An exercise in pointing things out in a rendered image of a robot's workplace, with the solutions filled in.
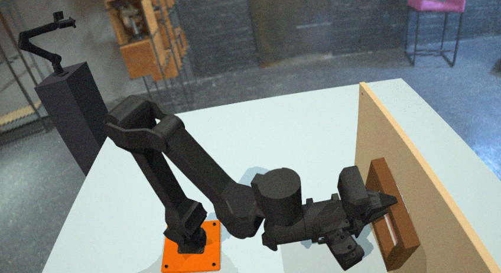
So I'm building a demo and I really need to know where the brown wooden picture frame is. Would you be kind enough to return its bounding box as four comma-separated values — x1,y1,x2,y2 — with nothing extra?
365,157,420,272

